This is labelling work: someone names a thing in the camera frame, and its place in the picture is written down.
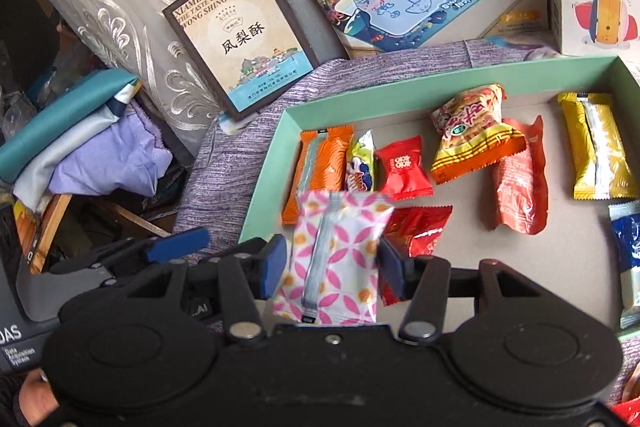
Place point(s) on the red-orange long snack packet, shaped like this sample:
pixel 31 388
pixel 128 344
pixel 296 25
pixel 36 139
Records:
pixel 520 192

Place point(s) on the pink patterned snack packet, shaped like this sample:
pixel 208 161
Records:
pixel 335 257

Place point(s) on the red pillow candy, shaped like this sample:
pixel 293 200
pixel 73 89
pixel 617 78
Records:
pixel 402 169

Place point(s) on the red foil wrapper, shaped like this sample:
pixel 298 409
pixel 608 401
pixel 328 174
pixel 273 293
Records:
pixel 627 414

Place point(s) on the red foil snack packet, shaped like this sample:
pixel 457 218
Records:
pixel 420 227

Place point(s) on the teal cushion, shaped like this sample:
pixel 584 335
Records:
pixel 60 122

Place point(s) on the yellow long snack packet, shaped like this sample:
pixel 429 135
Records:
pixel 595 147

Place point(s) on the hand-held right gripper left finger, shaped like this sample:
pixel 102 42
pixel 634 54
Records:
pixel 272 267

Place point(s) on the lavender cloth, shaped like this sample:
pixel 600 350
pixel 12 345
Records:
pixel 120 157

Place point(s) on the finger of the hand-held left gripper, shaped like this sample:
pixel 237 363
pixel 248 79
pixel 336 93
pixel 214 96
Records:
pixel 177 242

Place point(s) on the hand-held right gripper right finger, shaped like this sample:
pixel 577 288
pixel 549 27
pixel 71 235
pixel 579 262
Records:
pixel 392 274

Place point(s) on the wooden desk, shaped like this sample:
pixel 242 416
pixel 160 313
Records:
pixel 55 217

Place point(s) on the orange snack packet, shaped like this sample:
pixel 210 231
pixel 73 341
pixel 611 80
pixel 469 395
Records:
pixel 325 162

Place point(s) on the teal cardboard box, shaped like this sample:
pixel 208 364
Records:
pixel 550 257

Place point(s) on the person's left hand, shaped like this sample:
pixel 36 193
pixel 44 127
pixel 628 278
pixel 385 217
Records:
pixel 37 397

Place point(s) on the brown framed pastry box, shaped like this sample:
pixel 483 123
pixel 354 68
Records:
pixel 240 37

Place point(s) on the blue and white snack packet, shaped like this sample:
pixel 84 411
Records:
pixel 627 257

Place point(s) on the orange striped snack bag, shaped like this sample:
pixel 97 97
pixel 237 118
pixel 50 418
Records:
pixel 475 137

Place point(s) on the small yellow-green candy packet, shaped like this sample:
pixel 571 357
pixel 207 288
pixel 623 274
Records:
pixel 361 162

